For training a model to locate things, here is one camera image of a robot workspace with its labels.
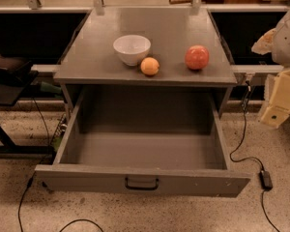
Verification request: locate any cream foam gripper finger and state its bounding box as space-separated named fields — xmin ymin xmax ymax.
xmin=251 ymin=29 xmax=276 ymax=55
xmin=259 ymin=69 xmax=290 ymax=129

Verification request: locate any orange fruit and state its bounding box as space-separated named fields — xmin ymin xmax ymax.
xmin=140 ymin=57 xmax=160 ymax=76

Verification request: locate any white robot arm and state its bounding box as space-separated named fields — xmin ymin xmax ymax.
xmin=251 ymin=9 xmax=290 ymax=129

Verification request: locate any grey open top drawer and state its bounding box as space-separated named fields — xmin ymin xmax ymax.
xmin=36 ymin=86 xmax=250 ymax=197

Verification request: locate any red apple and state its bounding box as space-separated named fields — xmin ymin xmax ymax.
xmin=185 ymin=45 xmax=210 ymax=71

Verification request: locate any black power adapter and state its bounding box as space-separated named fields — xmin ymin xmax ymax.
xmin=259 ymin=170 xmax=273 ymax=190

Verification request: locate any grey cabinet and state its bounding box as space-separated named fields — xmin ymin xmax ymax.
xmin=54 ymin=7 xmax=236 ymax=113

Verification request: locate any white ceramic bowl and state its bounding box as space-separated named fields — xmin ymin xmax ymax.
xmin=113 ymin=35 xmax=151 ymax=66

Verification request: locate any black side table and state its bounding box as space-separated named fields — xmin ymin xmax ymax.
xmin=0 ymin=70 xmax=54 ymax=156

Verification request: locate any black cable right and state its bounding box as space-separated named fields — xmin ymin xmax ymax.
xmin=229 ymin=80 xmax=281 ymax=232

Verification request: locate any black cable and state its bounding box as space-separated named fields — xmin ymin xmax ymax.
xmin=16 ymin=97 xmax=104 ymax=232
xmin=229 ymin=80 xmax=281 ymax=232

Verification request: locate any black drawer handle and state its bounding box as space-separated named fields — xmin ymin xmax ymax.
xmin=125 ymin=177 xmax=160 ymax=191

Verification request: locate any black cable left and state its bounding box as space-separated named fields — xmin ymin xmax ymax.
xmin=16 ymin=97 xmax=104 ymax=232

